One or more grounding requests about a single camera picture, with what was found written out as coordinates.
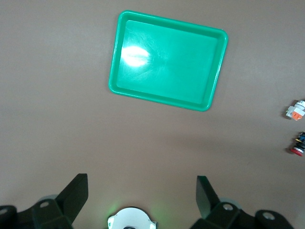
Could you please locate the brown table mat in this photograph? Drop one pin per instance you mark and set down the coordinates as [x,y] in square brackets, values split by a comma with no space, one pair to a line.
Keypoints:
[59,95]

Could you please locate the red push button black body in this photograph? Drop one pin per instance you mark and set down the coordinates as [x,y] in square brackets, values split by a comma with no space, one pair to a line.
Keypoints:
[299,145]

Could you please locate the white orange small component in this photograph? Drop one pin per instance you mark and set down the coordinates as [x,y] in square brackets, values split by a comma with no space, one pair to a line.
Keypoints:
[291,112]

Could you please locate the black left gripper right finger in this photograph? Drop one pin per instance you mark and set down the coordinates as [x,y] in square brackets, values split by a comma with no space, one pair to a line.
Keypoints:
[205,198]

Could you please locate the green plastic tray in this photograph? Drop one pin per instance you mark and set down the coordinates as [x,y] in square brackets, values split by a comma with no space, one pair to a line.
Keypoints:
[166,64]

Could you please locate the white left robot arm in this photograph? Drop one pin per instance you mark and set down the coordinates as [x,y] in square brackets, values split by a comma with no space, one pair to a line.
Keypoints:
[131,218]

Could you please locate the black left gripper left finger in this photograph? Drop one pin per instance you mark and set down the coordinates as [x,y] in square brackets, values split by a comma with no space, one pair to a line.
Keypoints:
[71,195]

